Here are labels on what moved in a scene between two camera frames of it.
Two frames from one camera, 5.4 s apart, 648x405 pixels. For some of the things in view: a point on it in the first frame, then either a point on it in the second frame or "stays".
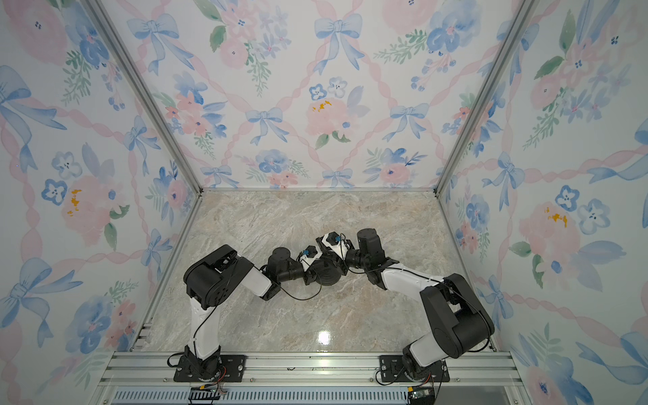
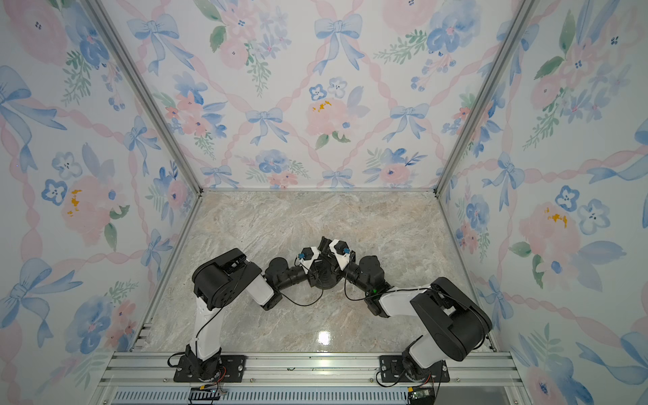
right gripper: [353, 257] to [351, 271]
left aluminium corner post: [144, 91] stays
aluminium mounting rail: [149, 378] stays
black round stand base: [326, 272] stays
